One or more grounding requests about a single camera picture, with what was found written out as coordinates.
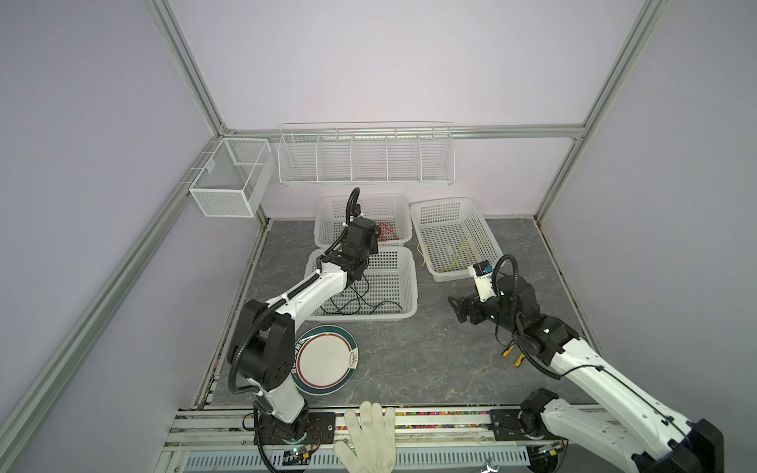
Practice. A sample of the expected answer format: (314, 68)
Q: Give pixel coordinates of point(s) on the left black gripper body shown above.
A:
(372, 250)

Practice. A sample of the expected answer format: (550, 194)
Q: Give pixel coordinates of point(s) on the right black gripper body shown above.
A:
(489, 310)

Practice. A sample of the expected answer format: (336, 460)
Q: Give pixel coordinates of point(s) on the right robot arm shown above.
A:
(646, 436)

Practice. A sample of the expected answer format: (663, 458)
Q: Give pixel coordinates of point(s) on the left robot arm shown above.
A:
(262, 351)

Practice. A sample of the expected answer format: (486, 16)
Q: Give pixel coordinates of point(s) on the white gloved hand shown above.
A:
(372, 431)

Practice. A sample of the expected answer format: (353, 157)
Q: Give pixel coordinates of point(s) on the back left white basket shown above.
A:
(389, 210)

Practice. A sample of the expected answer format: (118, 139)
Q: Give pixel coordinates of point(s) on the front white plastic basket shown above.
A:
(387, 291)

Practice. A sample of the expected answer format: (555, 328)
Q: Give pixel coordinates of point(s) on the back right white basket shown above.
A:
(452, 235)

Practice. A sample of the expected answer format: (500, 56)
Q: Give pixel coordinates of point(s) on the white plate green rim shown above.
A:
(326, 358)

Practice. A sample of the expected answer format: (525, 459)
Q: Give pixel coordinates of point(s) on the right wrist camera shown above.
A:
(482, 272)

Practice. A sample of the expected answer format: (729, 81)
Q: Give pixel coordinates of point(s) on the white wire wall shelf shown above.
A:
(363, 152)

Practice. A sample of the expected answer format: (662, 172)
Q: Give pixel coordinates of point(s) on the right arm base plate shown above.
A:
(518, 425)

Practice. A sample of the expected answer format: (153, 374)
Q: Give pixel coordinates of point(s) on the white mesh wall box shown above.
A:
(233, 180)

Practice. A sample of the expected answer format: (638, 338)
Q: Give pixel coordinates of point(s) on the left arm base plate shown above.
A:
(312, 428)

